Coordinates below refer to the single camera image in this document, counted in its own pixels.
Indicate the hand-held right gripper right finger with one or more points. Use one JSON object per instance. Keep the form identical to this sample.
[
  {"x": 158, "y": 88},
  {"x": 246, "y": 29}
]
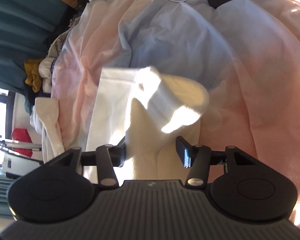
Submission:
[{"x": 183, "y": 152}]

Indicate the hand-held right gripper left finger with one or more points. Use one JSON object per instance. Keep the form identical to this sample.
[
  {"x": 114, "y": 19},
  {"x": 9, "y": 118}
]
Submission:
[{"x": 117, "y": 155}]

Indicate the cream knit garment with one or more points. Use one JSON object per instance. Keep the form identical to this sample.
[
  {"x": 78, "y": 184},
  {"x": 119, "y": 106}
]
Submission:
[{"x": 145, "y": 135}]

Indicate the pile of light clothes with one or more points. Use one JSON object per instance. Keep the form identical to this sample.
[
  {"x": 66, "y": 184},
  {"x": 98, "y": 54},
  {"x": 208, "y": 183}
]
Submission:
[{"x": 57, "y": 52}]

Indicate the white cloth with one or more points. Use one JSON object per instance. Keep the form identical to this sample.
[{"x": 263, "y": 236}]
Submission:
[{"x": 50, "y": 125}]

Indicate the red cloth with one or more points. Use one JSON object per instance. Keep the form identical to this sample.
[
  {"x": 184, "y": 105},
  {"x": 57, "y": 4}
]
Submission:
[{"x": 21, "y": 142}]

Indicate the silver folding rack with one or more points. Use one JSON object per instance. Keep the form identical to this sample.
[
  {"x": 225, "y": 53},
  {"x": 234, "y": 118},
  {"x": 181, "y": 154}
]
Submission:
[{"x": 20, "y": 146}]

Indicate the white tower appliance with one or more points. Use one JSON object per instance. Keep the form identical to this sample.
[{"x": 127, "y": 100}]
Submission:
[{"x": 17, "y": 165}]

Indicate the black garment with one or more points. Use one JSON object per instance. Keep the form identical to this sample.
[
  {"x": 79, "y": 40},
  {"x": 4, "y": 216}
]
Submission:
[{"x": 30, "y": 88}]

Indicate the pink and white duvet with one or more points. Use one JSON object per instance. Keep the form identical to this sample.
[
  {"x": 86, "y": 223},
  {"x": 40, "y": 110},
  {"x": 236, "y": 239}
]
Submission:
[{"x": 190, "y": 42}]

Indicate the yellow garment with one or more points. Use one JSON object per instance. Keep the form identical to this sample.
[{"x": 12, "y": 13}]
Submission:
[{"x": 32, "y": 75}]

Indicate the black framed window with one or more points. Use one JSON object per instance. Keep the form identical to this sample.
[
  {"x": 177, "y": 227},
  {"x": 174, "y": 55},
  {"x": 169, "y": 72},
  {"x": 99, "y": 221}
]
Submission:
[{"x": 0, "y": 120}]

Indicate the teal curtain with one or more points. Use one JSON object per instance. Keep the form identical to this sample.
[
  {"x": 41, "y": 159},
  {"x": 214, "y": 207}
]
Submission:
[
  {"x": 20, "y": 17},
  {"x": 0, "y": 195}
]

